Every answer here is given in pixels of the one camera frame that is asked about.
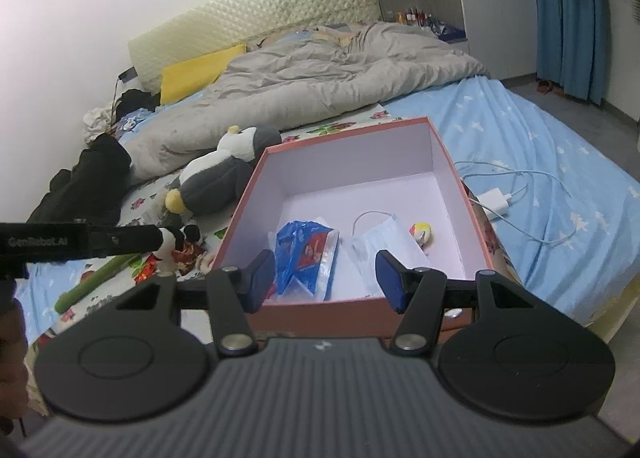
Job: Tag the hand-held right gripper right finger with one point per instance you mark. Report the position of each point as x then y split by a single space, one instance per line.
392 283

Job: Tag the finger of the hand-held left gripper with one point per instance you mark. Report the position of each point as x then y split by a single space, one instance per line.
125 238

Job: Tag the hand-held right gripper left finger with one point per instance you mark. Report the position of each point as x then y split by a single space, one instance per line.
260 280

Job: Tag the red foil packet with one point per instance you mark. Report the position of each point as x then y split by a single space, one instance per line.
145 272

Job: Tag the blue face mask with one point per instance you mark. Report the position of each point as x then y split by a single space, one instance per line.
380 243

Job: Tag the small panda plush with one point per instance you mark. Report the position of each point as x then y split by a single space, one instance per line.
172 238

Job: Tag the blue plastic snack bag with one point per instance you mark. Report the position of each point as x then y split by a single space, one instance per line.
305 258

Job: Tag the green massage hammer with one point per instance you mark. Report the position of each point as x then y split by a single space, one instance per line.
95 280

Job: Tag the small yellow toy ball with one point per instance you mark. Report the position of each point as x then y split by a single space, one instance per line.
421 233

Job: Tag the red patterned pouch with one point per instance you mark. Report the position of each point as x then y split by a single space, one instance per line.
187 255

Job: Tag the pink cardboard box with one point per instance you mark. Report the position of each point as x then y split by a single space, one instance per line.
360 173

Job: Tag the person's left hand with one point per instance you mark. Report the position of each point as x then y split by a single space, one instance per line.
12 353

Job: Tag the black jacket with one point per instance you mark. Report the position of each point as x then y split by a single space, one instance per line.
85 178

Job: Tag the grey penguin plush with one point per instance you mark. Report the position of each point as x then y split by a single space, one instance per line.
215 178

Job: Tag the blue cartoon cloth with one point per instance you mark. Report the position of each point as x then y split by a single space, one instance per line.
132 120

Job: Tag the white clothes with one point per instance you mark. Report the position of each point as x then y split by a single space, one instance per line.
97 120

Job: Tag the white charger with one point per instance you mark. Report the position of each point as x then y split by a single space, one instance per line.
494 200

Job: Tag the dark clothes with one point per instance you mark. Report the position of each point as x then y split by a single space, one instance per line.
137 100

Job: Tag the black power adapter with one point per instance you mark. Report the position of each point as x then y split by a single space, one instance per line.
127 74

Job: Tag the yellow pillow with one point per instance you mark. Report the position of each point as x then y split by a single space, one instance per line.
195 73

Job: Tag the grey duvet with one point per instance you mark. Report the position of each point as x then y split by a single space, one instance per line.
310 73

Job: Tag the red slippers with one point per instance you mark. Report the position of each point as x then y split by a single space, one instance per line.
547 87

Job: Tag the patterned pillow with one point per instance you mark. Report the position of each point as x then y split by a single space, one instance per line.
335 30

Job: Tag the row of small bottles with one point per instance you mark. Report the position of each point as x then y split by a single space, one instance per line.
412 17

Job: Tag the cream quilted headboard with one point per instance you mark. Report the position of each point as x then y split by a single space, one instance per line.
260 3

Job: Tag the grey cabinet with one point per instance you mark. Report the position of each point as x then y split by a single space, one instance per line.
490 3

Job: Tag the blue curtain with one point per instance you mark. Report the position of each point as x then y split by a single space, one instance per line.
570 13

